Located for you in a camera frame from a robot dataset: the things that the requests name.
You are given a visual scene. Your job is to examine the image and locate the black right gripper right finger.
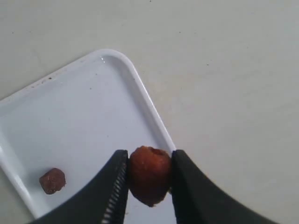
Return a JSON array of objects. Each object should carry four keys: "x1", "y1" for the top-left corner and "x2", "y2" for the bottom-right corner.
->
[{"x1": 171, "y1": 149, "x2": 299, "y2": 224}]

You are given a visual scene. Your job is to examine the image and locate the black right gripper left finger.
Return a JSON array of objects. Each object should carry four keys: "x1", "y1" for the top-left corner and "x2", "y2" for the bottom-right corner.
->
[{"x1": 33, "y1": 150, "x2": 128, "y2": 224}]

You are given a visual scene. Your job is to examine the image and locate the red ball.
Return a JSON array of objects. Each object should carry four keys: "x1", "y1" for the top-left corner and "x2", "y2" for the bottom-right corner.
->
[
  {"x1": 128, "y1": 146, "x2": 172, "y2": 207},
  {"x1": 39, "y1": 168, "x2": 66, "y2": 195}
]

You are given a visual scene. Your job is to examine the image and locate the white rectangular plastic tray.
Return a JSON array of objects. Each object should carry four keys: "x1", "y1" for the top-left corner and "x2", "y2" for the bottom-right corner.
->
[{"x1": 0, "y1": 49, "x2": 176, "y2": 218}]

